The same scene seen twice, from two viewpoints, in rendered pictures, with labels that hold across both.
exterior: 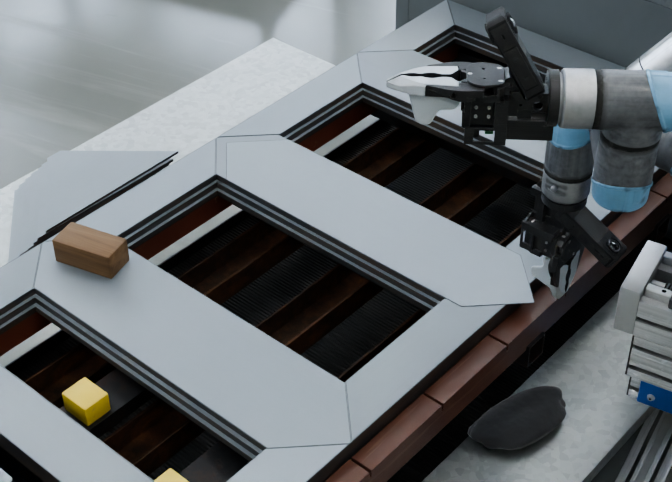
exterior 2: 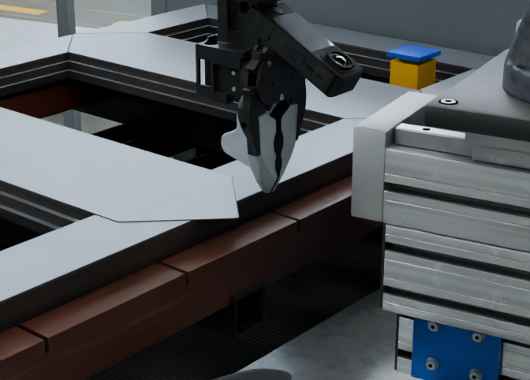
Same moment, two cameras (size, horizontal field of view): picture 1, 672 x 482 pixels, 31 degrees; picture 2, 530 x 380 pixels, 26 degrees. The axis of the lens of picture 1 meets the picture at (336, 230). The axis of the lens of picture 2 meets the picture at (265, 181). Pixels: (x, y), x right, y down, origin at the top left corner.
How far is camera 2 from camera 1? 1.09 m
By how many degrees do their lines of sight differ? 18
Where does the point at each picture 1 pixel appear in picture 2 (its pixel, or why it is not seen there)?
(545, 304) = (262, 232)
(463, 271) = (136, 190)
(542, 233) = (225, 54)
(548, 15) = (324, 1)
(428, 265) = (84, 185)
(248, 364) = not seen: outside the picture
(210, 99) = not seen: outside the picture
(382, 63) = (102, 40)
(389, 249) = (31, 172)
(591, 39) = (377, 20)
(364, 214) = (11, 143)
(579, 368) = (329, 356)
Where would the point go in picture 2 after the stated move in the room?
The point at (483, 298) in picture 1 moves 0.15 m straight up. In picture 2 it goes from (157, 214) to (152, 77)
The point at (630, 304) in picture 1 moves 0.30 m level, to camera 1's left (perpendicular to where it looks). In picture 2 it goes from (372, 158) to (44, 161)
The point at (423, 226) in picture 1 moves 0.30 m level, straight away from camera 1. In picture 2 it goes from (94, 153) to (136, 86)
